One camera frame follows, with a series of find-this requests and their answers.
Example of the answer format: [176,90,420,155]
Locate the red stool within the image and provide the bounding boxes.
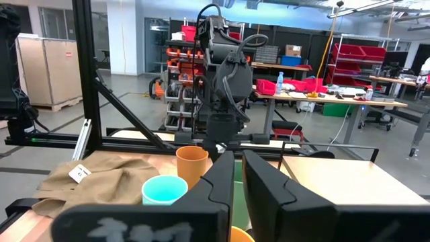
[271,120,305,142]

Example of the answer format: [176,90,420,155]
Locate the silver aluminium bar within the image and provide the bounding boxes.
[72,118,92,161]

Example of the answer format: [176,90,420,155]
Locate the black aluminium table frame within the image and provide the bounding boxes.
[0,0,380,233]

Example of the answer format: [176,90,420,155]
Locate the orange plastic cup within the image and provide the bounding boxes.
[175,145,210,191]

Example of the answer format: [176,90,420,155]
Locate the wire shelf red bins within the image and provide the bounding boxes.
[324,33,387,88]

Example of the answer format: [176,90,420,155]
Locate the green plastic cup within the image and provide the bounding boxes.
[234,160,252,232]

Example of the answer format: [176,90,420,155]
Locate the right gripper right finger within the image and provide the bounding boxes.
[242,149,430,242]

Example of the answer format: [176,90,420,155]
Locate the black mug yellow inside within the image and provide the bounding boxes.
[230,225,256,242]

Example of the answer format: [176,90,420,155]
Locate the wooden workbench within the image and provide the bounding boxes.
[369,75,430,157]
[251,89,409,149]

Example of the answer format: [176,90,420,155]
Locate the large cardboard crate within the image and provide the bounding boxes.
[15,32,83,112]

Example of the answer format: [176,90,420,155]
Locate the light blue plastic mug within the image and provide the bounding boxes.
[141,174,189,206]

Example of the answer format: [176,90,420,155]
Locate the white printed cloth tag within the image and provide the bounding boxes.
[68,163,92,184]

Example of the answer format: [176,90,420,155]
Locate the tan cloth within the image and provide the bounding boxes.
[32,150,161,218]

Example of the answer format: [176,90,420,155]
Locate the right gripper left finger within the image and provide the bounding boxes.
[52,150,235,242]

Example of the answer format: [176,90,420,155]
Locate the green storage bin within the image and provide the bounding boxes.
[322,102,357,118]

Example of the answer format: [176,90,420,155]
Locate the small cardboard box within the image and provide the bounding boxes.
[285,44,302,57]

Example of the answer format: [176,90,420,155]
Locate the yellow cable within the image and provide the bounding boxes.
[315,5,339,98]

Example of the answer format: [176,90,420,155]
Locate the blue storage bin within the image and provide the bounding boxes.
[280,55,302,67]

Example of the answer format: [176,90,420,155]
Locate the clear water bottle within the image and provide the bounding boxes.
[275,71,285,95]

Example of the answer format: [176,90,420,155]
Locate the parts rack orange bins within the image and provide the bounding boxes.
[164,40,209,132]

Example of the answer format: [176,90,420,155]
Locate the red storage bin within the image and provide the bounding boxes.
[255,79,277,96]
[181,25,198,43]

